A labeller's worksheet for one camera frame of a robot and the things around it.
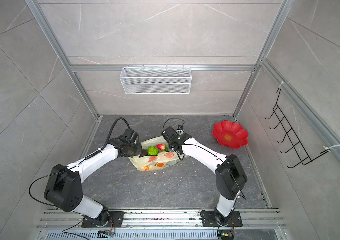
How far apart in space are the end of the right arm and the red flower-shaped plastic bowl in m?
0.46

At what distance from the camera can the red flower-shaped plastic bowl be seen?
104cm

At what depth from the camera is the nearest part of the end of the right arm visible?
606 millimetres
